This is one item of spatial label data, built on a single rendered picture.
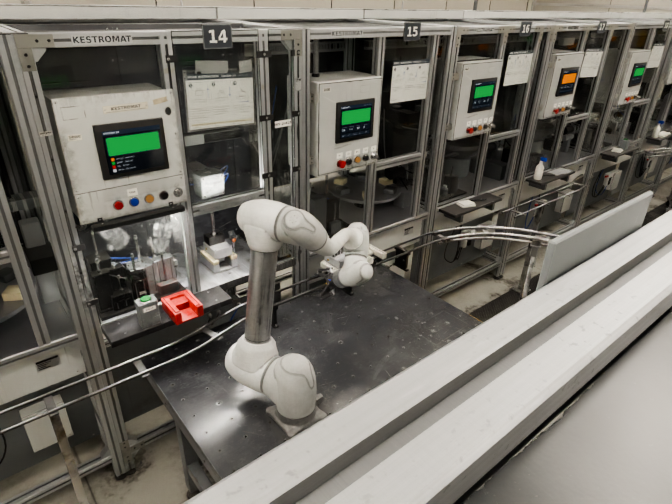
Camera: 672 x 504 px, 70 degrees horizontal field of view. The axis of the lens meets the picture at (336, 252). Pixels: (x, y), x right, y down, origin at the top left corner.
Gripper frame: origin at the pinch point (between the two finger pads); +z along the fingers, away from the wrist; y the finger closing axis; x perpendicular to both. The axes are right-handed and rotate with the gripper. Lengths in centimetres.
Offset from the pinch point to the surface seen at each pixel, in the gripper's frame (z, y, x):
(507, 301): 36, -13, -209
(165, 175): -14, 45, 76
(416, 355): -33, -39, -30
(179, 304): 10, -5, 65
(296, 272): 22.6, 10.8, -3.6
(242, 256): 33.6, 21.9, 22.4
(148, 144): -23, 53, 85
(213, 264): 25, 16, 42
